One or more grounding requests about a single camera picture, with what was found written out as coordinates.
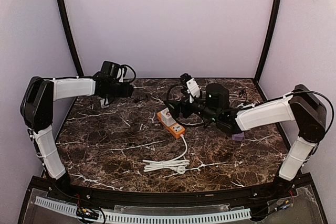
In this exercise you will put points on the white cube adapter with sticker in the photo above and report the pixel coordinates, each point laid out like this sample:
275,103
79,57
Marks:
166,118

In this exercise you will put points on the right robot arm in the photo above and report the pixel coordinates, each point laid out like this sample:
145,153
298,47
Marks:
301,105

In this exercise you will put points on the black front rail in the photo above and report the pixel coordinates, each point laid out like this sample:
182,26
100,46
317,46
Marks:
252,196

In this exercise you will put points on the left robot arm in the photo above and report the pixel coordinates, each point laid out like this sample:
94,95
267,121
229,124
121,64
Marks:
37,110

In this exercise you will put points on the white slotted cable duct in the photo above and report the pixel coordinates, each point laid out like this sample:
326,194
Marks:
134,214

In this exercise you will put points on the left black frame post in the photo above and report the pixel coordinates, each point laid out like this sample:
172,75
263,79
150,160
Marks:
69,37

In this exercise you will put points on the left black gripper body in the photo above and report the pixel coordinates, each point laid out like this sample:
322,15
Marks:
128,90

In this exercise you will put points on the purple power strip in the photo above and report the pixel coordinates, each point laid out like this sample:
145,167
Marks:
238,137

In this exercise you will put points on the white USB charger with cable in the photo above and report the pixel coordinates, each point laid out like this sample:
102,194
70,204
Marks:
104,103

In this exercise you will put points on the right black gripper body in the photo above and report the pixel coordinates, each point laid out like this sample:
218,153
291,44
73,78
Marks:
184,108

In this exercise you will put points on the orange power strip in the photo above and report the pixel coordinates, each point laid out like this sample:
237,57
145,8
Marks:
176,130

